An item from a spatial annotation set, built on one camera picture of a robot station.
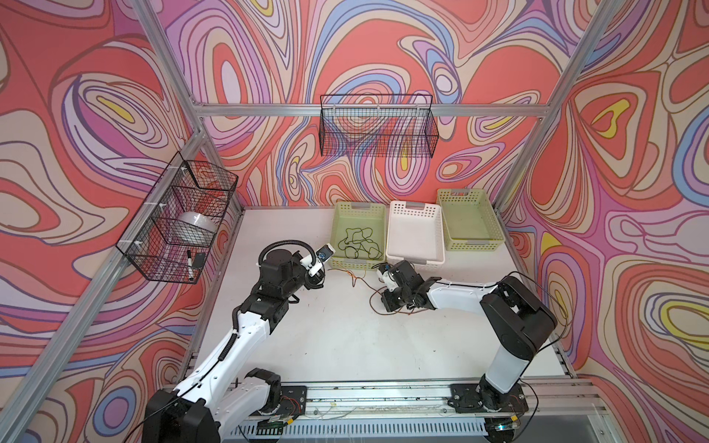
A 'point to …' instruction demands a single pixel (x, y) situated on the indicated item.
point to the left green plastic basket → (358, 215)
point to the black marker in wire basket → (189, 266)
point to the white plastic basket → (414, 233)
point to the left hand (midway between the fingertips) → (321, 250)
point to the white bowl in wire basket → (194, 226)
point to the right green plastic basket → (470, 222)
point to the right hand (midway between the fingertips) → (387, 304)
